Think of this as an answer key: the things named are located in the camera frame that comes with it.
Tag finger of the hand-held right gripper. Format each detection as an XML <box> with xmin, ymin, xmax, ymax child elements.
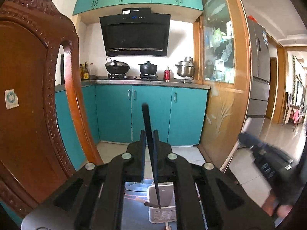
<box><xmin>237</xmin><ymin>132</ymin><xmax>267</xmax><ymax>152</ymax></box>

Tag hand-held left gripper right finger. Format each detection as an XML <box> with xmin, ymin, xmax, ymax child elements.
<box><xmin>152</xmin><ymin>129</ymin><xmax>276</xmax><ymax>230</ymax></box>

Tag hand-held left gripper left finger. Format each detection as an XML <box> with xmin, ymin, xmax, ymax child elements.
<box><xmin>21</xmin><ymin>129</ymin><xmax>147</xmax><ymax>230</ymax></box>

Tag black chopstick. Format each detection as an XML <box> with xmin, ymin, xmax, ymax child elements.
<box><xmin>141</xmin><ymin>103</ymin><xmax>162</xmax><ymax>208</ymax></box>

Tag white chopstick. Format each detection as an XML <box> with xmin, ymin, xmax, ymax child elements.
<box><xmin>220</xmin><ymin>117</ymin><xmax>252</xmax><ymax>173</ymax></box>

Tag white plastic utensil basket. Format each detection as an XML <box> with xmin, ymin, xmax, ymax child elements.
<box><xmin>147</xmin><ymin>182</ymin><xmax>177</xmax><ymax>224</ymax></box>

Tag person's right hand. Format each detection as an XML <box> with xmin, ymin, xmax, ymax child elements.
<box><xmin>261</xmin><ymin>192</ymin><xmax>292</xmax><ymax>221</ymax></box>

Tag teal lower cabinets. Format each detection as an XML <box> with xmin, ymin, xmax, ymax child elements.
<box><xmin>55</xmin><ymin>84</ymin><xmax>209</xmax><ymax>170</ymax></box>

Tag wood framed glass door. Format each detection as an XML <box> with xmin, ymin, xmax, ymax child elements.
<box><xmin>193</xmin><ymin>0</ymin><xmax>252</xmax><ymax>173</ymax></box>

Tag grey refrigerator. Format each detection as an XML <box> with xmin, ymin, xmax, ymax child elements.
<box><xmin>242</xmin><ymin>17</ymin><xmax>271</xmax><ymax>144</ymax></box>

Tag drying rack with clothes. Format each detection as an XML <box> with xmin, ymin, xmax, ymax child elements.
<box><xmin>283</xmin><ymin>91</ymin><xmax>306</xmax><ymax>131</ymax></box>

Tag brown wooden door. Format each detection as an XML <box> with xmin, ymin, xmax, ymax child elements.
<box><xmin>265</xmin><ymin>57</ymin><xmax>277</xmax><ymax>119</ymax></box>

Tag grey kitchen countertop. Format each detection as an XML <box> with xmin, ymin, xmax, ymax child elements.
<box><xmin>55</xmin><ymin>78</ymin><xmax>211</xmax><ymax>92</ymax></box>

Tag black lidded pot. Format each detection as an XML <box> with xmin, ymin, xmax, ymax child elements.
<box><xmin>139</xmin><ymin>61</ymin><xmax>157</xmax><ymax>75</ymax></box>

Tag gas stove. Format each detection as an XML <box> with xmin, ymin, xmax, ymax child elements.
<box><xmin>107</xmin><ymin>73</ymin><xmax>159</xmax><ymax>80</ymax></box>

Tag green vine garland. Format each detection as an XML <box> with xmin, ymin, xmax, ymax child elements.
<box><xmin>291</xmin><ymin>56</ymin><xmax>298</xmax><ymax>106</ymax></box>

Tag stainless steel pot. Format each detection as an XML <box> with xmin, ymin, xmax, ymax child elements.
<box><xmin>174</xmin><ymin>57</ymin><xmax>195</xmax><ymax>77</ymax></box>

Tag black wok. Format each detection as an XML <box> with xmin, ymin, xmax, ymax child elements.
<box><xmin>105</xmin><ymin>58</ymin><xmax>131</xmax><ymax>75</ymax></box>

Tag black range hood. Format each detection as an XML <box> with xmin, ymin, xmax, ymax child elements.
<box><xmin>99</xmin><ymin>8</ymin><xmax>171</xmax><ymax>57</ymax></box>

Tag carved wooden chair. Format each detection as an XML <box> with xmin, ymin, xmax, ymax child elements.
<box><xmin>0</xmin><ymin>0</ymin><xmax>103</xmax><ymax>218</ymax></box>

